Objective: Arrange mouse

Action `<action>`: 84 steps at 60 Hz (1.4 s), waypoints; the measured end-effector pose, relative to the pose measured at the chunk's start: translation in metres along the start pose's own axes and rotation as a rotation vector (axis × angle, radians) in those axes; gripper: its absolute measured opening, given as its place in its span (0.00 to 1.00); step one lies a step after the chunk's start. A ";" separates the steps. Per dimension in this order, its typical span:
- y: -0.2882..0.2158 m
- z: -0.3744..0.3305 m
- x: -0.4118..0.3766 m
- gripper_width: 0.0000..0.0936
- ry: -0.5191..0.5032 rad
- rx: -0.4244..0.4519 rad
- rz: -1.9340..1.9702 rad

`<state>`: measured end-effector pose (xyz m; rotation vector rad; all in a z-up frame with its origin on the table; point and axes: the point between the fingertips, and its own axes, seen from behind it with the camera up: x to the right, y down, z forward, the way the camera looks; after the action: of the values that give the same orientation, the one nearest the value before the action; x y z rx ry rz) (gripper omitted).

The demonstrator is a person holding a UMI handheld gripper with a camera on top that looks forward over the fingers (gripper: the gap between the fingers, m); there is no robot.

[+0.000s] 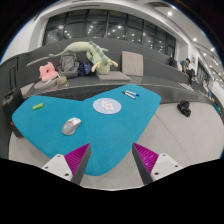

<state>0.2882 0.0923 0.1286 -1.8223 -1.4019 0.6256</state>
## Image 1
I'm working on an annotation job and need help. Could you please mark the grey flat seat cushion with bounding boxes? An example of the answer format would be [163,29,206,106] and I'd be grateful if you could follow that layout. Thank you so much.
[96,71,131,81]

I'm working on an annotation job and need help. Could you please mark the round light blue mouse pad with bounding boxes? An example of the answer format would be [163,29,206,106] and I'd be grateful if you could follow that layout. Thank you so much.
[93,98,122,115]

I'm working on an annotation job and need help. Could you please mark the black capped marker pen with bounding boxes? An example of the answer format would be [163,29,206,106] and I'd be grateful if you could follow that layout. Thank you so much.
[122,91,136,99]

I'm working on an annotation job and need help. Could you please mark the green dragon plush toy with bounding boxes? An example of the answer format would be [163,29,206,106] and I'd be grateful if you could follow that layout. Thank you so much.
[58,41,118,75]

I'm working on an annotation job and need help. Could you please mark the seated person green shirt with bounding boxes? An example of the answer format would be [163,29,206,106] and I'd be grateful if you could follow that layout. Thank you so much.
[180,58,195,85]

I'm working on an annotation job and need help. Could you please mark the black bag on floor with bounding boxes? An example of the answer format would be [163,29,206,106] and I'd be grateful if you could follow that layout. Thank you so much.
[177,100,191,117]

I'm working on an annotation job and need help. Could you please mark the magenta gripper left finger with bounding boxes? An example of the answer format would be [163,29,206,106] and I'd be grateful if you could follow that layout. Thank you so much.
[41,143,92,186]

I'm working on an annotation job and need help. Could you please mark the pink plush toy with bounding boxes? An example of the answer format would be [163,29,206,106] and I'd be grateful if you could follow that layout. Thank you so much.
[39,62,58,82]

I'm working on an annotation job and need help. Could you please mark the dark blue patterned cloth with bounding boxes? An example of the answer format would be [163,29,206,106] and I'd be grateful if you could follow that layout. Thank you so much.
[78,63,92,76]

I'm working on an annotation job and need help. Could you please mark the grey square cushion upright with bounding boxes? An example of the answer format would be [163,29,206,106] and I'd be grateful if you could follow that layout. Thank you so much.
[122,51,143,76]

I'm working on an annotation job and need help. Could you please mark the grey white computer mouse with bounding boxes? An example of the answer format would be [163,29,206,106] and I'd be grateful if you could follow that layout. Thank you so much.
[61,117,81,135]

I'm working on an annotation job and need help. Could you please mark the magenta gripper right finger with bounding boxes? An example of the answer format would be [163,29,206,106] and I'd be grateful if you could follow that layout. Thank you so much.
[131,142,184,186]

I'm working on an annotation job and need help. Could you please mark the grey backpack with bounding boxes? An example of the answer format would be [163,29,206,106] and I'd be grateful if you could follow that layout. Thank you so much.
[58,51,79,79]

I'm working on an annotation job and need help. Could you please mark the blue capped marker pen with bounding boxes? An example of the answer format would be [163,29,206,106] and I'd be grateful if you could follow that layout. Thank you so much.
[125,90,140,96]

